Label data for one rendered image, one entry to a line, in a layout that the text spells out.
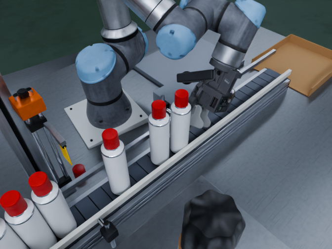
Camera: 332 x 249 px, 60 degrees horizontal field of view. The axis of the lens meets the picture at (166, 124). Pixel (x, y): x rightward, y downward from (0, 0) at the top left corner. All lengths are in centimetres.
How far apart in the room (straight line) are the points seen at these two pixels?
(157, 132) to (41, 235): 32
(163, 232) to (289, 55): 97
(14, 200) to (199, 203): 32
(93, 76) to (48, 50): 232
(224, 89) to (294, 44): 79
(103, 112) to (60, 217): 38
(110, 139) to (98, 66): 29
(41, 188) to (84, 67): 39
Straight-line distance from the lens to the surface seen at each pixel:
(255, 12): 71
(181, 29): 61
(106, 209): 70
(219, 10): 72
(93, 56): 86
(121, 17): 89
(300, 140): 101
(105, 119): 92
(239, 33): 71
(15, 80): 129
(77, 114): 103
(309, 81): 126
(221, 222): 38
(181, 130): 74
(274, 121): 104
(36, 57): 307
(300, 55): 141
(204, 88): 74
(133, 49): 92
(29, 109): 55
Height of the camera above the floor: 152
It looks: 46 degrees down
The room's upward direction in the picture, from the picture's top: straight up
